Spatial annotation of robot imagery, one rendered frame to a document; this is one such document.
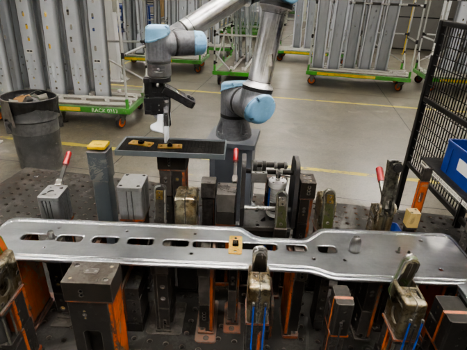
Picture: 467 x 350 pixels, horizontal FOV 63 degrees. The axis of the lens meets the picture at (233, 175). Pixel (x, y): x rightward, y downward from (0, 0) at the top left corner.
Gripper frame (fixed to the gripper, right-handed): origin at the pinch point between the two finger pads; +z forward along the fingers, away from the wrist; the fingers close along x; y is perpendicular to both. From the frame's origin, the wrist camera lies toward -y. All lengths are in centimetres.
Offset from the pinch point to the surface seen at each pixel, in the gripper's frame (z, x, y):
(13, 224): 20, 22, 46
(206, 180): 10.3, 14.3, -12.4
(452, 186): 17, 9, -103
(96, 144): 4.0, -2.2, 24.9
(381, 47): 48, -605, -368
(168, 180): 15.8, 3.1, 0.7
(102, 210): 29.8, -0.6, 25.7
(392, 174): 3, 26, -68
